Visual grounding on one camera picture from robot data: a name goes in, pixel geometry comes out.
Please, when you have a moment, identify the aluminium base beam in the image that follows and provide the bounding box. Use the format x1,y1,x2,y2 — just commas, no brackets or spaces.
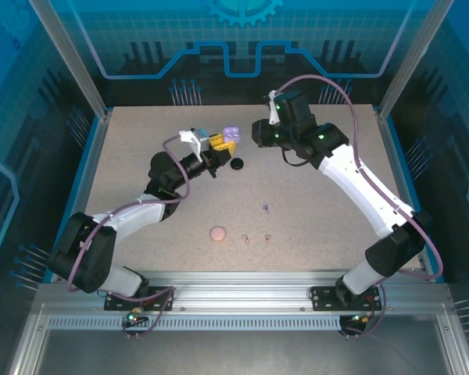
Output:
37,270,451,318

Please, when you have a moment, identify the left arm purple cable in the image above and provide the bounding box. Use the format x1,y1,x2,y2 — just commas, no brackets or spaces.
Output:
68,134,192,339

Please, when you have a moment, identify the purple earbud charging case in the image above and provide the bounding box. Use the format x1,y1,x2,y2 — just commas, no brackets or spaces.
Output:
222,125,242,144

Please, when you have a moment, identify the LED cable connector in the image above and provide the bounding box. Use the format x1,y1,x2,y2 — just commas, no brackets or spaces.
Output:
125,308,149,326
349,311,377,326

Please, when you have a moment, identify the slotted grey cable duct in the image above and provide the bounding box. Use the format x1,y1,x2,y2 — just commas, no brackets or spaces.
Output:
46,316,343,332

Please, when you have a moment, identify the aluminium side rail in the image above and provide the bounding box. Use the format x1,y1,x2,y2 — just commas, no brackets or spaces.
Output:
374,109,435,283
49,111,113,284

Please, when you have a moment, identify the aluminium frame post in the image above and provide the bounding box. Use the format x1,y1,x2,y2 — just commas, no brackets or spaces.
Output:
28,0,113,120
377,0,445,120

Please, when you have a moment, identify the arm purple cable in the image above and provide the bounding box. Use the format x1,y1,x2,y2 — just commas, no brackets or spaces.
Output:
273,74,443,339
68,134,192,339

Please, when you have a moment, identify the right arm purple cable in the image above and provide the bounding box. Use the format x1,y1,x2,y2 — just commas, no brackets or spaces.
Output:
273,74,443,339

